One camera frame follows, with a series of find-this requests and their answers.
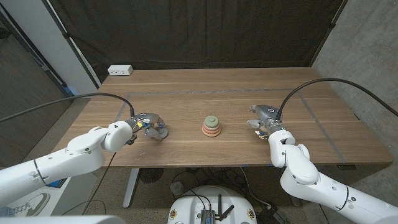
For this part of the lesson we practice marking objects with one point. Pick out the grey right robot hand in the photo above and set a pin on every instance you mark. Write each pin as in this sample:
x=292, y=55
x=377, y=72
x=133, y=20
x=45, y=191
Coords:
x=269, y=113

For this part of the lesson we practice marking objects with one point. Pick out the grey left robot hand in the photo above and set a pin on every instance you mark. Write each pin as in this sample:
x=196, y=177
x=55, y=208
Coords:
x=147, y=118

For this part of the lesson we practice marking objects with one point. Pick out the grey hanoi disc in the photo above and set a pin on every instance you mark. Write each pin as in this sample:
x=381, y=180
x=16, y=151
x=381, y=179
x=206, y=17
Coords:
x=164, y=133

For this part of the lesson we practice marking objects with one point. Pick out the green hanoi disc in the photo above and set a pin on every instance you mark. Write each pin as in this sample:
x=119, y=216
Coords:
x=211, y=122

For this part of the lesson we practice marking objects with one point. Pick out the dusty pink hanoi disc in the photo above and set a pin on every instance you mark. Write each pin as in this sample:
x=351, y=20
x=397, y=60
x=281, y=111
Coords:
x=211, y=129

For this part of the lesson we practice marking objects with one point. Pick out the coral red hanoi disc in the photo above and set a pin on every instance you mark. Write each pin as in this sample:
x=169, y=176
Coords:
x=211, y=133

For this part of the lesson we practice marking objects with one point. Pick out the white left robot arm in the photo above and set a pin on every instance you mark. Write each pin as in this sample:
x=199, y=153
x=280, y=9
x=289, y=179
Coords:
x=77, y=155

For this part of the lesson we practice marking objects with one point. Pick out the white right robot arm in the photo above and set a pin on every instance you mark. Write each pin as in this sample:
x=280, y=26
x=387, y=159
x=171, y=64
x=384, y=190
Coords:
x=298, y=174

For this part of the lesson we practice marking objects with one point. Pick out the white power outlet box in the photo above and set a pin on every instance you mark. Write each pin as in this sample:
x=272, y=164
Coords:
x=120, y=70

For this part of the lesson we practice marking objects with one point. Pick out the black floor fan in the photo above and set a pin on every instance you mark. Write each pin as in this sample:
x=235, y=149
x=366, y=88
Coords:
x=150, y=175

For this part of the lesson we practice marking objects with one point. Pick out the light grey table leg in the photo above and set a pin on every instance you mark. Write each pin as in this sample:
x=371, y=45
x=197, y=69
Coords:
x=130, y=186

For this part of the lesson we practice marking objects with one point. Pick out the grey floor cylinder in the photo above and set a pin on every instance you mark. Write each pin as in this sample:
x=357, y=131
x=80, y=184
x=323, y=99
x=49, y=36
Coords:
x=177, y=188

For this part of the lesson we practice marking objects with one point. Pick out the dark table leg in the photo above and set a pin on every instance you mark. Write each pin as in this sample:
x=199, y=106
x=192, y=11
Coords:
x=296, y=202

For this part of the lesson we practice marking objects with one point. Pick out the white robot torso base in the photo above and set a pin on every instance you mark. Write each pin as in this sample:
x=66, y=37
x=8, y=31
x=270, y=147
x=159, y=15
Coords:
x=189, y=202

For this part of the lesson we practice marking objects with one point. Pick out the white pedal board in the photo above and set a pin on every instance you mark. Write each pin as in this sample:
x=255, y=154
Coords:
x=81, y=193

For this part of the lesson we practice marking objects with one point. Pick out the black backdrop curtain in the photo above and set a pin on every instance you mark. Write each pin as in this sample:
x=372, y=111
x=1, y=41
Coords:
x=199, y=31

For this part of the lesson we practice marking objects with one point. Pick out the black floor power strip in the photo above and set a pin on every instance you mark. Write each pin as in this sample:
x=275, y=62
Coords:
x=270, y=216

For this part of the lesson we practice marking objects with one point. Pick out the black backdrop stand pole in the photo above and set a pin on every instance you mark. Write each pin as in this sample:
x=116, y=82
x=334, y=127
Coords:
x=333, y=25
x=67, y=35

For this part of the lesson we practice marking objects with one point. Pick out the blue foot pad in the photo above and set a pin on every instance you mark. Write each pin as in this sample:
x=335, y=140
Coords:
x=57, y=183

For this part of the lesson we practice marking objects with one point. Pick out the black antenna radio module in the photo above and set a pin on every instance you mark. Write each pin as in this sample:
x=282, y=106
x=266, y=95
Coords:
x=207, y=216

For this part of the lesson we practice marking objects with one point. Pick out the white grey sneaker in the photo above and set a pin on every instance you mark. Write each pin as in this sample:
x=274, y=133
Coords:
x=31, y=205

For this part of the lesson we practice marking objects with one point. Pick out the person's blue jeans leg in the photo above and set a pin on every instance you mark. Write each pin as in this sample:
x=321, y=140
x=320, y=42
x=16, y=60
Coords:
x=5, y=212

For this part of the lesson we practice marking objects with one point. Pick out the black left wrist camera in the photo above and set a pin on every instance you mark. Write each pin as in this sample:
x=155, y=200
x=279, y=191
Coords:
x=130, y=141

